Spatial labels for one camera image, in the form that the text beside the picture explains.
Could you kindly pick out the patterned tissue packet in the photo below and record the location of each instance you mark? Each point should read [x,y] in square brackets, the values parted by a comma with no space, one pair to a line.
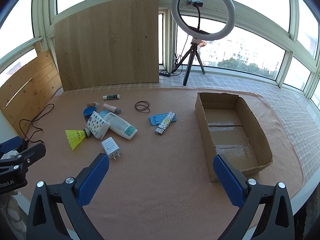
[97,125]

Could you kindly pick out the pink bottle with grey cap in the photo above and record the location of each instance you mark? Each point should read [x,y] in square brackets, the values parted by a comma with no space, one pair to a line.
[111,107]

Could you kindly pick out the wooden slat panel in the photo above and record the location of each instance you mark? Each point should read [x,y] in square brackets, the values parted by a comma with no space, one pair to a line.
[27,92]

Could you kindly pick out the white window frame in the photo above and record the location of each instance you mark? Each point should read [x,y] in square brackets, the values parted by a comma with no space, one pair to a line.
[47,17]

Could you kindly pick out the large light wooden board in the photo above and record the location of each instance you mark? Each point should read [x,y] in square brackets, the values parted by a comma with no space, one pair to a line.
[107,45]

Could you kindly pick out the patterned lighter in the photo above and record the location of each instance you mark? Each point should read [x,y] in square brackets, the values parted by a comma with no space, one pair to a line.
[165,123]

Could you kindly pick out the cardboard box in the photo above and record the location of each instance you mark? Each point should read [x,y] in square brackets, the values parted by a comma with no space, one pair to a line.
[230,135]

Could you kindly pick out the brown rubber bands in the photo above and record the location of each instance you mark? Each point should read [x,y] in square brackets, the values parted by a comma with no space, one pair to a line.
[136,108]

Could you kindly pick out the white charger adapter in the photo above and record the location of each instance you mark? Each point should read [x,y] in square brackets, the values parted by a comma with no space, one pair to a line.
[110,146]

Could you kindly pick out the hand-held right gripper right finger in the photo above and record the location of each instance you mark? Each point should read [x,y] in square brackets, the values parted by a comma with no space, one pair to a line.
[228,180]

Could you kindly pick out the yellow shuttlecock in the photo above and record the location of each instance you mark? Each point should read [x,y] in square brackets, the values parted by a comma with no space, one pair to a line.
[75,137]

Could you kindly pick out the pink blanket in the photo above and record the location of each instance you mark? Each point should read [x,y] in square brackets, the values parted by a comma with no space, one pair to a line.
[162,170]

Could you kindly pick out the green white lip balm stick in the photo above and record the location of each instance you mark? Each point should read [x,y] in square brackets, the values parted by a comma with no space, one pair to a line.
[111,97]

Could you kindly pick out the small wooden clip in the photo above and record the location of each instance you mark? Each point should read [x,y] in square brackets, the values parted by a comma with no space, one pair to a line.
[91,104]

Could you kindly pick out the white lotion bottle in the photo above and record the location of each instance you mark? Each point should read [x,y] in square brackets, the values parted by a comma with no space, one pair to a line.
[122,126]

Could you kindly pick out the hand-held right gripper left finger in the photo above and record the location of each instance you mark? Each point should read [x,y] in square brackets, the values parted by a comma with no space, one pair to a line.
[92,180]

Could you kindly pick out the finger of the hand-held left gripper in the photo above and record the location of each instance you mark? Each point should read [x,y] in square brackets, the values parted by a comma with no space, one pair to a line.
[32,152]
[12,143]

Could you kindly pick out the blue phone stand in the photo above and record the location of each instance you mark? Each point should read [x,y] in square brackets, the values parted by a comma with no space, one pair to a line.
[156,120]

